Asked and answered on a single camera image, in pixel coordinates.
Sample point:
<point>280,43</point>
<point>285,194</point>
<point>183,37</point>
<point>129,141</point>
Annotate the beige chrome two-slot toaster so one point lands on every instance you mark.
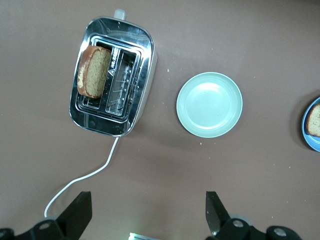
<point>140,95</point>

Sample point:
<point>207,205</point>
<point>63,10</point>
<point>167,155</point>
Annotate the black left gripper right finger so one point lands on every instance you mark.
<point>215,212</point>

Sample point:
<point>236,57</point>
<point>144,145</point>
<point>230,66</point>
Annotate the brown bread slice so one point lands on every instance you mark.
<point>314,121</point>
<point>97,72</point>

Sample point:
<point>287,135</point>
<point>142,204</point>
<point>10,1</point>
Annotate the light green round plate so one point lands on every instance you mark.
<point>209,105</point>

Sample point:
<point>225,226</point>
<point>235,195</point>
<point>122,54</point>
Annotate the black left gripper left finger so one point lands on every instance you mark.
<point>75,217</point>

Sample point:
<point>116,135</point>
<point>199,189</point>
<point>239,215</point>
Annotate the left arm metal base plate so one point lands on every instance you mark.
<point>142,236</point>

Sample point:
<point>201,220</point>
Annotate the blue round plate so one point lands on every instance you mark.
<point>312,142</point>

